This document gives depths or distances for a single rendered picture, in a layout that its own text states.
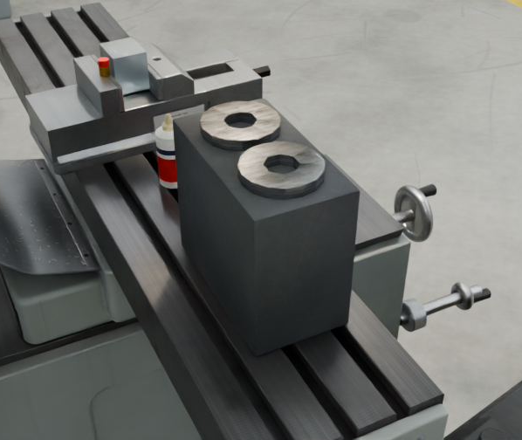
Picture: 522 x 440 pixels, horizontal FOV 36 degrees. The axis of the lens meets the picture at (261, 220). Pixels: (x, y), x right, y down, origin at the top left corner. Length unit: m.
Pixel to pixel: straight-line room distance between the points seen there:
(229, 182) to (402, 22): 3.25
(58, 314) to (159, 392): 0.27
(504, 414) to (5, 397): 0.74
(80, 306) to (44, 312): 0.05
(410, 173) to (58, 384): 1.84
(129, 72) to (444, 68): 2.52
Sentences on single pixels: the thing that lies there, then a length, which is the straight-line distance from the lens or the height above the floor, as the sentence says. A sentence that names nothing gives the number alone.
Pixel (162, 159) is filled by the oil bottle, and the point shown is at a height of 0.95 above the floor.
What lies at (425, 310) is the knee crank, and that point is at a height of 0.49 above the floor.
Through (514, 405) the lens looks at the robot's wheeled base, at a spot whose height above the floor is 0.59.
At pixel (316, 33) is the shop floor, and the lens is 3.86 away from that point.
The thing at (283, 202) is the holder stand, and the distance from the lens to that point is 0.79.
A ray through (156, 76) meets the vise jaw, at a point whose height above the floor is 1.01.
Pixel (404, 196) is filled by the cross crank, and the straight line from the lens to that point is 1.63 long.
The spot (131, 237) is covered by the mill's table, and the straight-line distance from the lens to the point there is 1.06.
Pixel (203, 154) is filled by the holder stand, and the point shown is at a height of 1.09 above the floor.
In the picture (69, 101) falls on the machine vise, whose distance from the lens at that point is 1.25.
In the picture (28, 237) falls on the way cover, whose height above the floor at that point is 0.85.
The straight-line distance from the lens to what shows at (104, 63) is 1.21.
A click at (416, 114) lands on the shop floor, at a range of 3.22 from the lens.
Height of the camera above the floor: 1.55
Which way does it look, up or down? 37 degrees down
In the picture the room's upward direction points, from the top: straight up
